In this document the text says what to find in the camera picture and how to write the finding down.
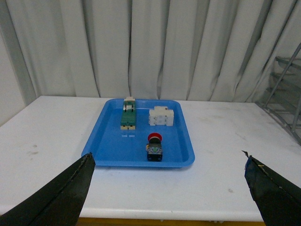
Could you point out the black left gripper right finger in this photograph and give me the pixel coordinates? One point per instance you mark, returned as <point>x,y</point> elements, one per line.
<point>278,199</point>

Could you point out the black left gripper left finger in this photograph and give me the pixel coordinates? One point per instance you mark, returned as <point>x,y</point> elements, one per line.
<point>59,202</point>

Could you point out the red emergency stop button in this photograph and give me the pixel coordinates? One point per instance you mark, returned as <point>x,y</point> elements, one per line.
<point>154,147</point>

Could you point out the silver mesh tiered rack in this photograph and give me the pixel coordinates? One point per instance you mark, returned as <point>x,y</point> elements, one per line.
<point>282,99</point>

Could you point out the green terminal block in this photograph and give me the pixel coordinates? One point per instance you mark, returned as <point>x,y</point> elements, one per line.
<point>128,118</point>

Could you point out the blue plastic tray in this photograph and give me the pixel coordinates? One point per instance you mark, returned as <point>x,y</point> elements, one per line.
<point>112,146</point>

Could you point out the white circuit breaker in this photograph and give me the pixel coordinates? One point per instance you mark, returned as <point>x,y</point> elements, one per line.
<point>161,115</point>

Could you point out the white curtain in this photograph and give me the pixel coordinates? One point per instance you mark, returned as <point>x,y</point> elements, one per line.
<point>201,50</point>

